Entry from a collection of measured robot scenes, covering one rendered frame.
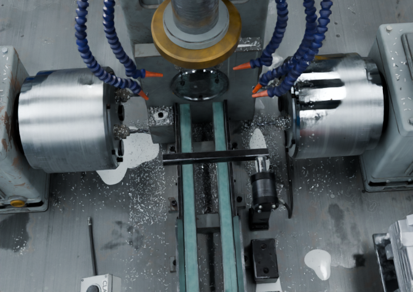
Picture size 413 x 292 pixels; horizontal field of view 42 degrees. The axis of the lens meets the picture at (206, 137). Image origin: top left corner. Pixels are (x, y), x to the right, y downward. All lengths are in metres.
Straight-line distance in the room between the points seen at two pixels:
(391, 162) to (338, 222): 0.23
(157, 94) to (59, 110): 0.31
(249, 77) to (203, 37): 0.36
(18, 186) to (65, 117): 0.26
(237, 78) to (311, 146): 0.27
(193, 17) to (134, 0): 0.33
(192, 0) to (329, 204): 0.75
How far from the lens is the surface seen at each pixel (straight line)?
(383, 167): 1.41
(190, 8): 0.99
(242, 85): 1.41
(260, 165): 1.28
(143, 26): 1.39
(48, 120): 1.24
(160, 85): 1.39
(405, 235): 1.23
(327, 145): 1.27
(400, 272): 1.27
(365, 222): 1.51
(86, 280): 1.19
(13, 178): 1.36
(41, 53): 1.80
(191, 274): 1.31
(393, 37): 1.35
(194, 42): 1.04
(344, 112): 1.24
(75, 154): 1.26
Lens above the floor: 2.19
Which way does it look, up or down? 64 degrees down
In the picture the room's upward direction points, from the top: 3 degrees counter-clockwise
